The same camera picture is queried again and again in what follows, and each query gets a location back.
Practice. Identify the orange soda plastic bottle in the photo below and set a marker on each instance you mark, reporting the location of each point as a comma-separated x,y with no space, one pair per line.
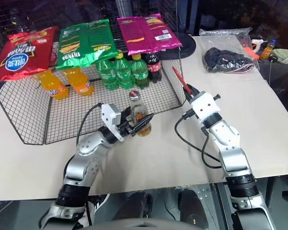
53,86
80,82

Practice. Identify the red metal bottle cap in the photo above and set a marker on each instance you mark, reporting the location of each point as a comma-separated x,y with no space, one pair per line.
134,95

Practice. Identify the white glue gun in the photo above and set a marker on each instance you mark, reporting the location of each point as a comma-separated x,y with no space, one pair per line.
257,44

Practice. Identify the clear plastic zip bag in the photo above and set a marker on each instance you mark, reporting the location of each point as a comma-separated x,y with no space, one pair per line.
220,38

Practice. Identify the green crumpled cloth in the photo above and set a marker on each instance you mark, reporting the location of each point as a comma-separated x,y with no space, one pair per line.
283,55

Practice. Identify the black cola plastic bottle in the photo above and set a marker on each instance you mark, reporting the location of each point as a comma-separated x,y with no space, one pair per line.
153,67

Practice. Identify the black and white sneaker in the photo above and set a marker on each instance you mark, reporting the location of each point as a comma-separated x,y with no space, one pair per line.
96,206

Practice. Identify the green soda plastic bottle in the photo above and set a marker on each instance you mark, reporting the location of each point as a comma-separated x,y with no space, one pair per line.
106,75
140,72
123,70

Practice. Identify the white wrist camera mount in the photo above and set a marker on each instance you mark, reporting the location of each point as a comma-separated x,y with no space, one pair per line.
110,115
205,104

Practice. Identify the black mesh cloth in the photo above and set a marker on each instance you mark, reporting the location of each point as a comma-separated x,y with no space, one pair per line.
220,58

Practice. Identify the black round stand base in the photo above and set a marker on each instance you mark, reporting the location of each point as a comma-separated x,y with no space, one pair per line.
188,46

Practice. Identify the small orange soda bottle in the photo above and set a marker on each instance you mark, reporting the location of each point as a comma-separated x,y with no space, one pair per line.
267,50

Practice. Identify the magenta chip bag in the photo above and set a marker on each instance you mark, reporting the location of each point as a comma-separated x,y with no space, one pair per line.
146,33

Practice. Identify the red chip bag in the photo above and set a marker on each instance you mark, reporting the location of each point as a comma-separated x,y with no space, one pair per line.
21,55

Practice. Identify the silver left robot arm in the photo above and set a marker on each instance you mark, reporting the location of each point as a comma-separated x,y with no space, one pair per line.
79,165

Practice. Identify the clear glass bottle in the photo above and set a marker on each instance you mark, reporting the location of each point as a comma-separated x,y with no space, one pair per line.
137,107

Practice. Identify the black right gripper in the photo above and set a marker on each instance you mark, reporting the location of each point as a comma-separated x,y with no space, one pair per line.
194,95

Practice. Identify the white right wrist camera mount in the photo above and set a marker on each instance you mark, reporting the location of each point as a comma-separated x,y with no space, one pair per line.
205,104

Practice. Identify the orange plastic tool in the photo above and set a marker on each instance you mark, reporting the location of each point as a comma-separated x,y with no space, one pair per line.
250,52

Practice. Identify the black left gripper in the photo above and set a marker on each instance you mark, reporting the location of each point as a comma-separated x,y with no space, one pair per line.
126,129

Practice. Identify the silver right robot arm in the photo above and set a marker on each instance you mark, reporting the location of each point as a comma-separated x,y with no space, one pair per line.
234,155

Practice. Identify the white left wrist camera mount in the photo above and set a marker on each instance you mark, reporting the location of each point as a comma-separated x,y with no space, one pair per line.
110,115

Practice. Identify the green chip bag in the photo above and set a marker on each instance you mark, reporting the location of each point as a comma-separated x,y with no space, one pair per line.
86,43

